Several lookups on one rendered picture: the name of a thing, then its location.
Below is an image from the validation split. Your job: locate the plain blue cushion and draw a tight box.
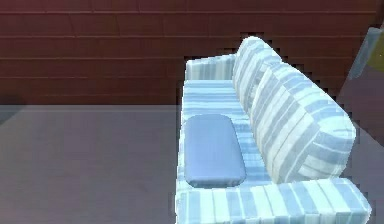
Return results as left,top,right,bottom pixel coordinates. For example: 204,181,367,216
183,113,247,189

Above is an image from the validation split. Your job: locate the blue white striped sofa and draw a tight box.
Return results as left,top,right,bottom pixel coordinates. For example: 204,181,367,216
174,35,373,224

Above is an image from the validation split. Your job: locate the grey framed window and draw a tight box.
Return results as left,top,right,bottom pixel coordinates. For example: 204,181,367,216
348,26,384,81

